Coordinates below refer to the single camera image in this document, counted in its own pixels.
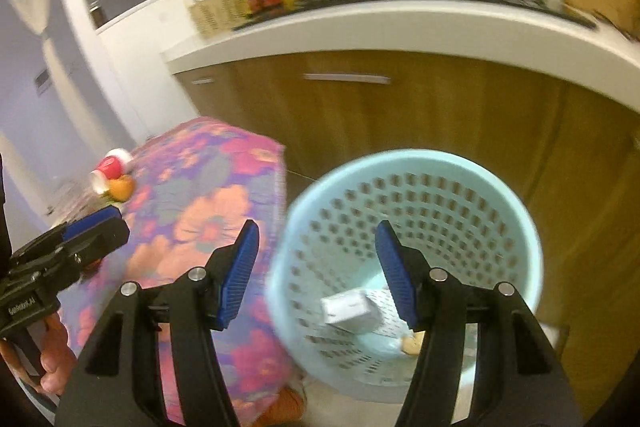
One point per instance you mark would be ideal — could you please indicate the grey wall switch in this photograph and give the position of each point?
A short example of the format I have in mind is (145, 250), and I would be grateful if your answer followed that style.
(42, 82)

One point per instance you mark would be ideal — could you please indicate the red and white cup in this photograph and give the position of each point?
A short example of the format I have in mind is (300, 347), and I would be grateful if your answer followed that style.
(111, 166)

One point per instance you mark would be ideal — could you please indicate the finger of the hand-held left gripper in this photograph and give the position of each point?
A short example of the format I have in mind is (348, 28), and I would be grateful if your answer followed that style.
(90, 222)
(97, 244)

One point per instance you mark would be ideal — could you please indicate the wooden kitchen cabinet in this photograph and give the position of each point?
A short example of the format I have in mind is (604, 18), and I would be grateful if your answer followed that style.
(400, 117)

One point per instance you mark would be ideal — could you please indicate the cream woven utensil basket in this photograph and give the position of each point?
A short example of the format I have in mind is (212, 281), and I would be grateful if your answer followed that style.
(212, 12)

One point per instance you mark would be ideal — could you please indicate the person's left hand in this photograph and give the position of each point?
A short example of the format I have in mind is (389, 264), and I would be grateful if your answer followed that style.
(52, 357)

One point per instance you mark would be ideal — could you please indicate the white patterned wrapper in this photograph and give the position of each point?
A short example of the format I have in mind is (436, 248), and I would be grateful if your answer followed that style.
(392, 333)

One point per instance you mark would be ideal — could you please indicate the light blue perforated waste basket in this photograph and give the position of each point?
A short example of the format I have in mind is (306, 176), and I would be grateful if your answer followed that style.
(450, 207)

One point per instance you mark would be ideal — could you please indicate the floral printed cloth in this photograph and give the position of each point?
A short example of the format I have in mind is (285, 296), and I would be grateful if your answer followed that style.
(210, 207)

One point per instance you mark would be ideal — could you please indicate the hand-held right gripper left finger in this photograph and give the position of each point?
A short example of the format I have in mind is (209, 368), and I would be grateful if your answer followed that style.
(240, 272)

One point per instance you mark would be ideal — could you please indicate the clear plastic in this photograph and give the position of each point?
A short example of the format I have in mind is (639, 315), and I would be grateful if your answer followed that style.
(75, 202)

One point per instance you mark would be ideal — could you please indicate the small white box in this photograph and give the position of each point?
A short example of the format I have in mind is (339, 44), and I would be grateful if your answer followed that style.
(350, 309)

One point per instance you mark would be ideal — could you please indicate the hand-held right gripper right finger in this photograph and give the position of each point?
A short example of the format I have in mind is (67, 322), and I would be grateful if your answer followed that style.
(395, 272)

